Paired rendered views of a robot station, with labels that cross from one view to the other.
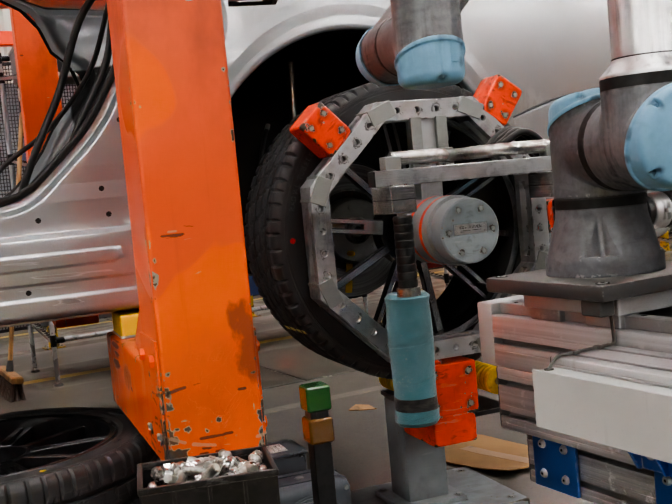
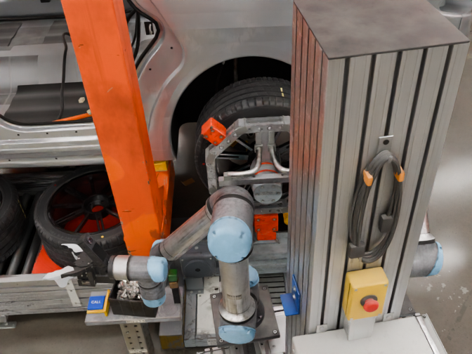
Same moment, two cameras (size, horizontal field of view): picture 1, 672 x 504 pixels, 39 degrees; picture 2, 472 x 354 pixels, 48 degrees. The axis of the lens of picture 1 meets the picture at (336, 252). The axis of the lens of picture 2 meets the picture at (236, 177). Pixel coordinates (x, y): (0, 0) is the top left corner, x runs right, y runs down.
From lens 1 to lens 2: 1.69 m
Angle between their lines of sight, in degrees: 41
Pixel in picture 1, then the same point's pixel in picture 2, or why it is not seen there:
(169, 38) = (119, 152)
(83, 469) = (116, 238)
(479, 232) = (272, 194)
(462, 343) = (273, 210)
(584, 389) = not seen: outside the picture
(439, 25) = (149, 298)
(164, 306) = (126, 230)
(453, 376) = (267, 220)
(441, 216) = (255, 187)
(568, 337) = not seen: hidden behind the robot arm
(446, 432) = (262, 237)
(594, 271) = not seen: hidden behind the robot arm
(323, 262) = (211, 182)
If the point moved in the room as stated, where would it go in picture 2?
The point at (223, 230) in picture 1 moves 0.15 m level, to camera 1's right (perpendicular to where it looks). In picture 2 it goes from (146, 210) to (179, 217)
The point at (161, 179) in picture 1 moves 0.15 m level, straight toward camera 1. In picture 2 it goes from (121, 195) to (108, 222)
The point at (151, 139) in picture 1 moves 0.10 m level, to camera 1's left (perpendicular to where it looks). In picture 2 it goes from (115, 184) to (93, 180)
